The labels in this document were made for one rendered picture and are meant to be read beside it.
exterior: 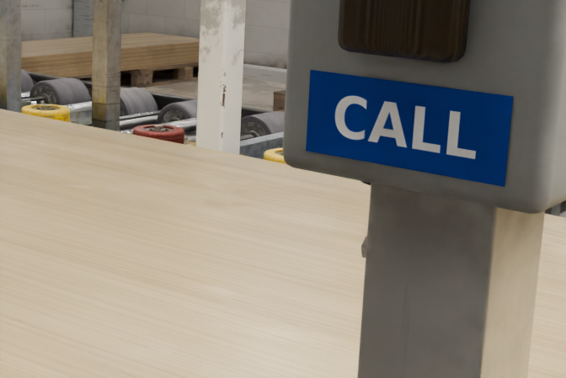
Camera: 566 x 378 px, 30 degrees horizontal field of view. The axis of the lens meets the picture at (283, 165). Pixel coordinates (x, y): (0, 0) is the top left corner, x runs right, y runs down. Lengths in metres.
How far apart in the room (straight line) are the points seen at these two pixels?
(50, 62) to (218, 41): 6.17
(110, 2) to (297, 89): 1.58
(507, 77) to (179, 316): 0.66
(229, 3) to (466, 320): 1.26
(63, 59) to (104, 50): 5.92
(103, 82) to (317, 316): 1.03
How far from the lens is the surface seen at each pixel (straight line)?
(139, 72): 8.36
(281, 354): 0.81
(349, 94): 0.25
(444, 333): 0.27
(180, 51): 8.79
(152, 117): 2.32
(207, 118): 1.54
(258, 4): 9.09
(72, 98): 2.51
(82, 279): 0.96
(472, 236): 0.26
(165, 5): 9.73
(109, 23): 1.83
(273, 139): 1.89
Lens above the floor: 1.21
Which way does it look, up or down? 12 degrees down
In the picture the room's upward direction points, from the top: 3 degrees clockwise
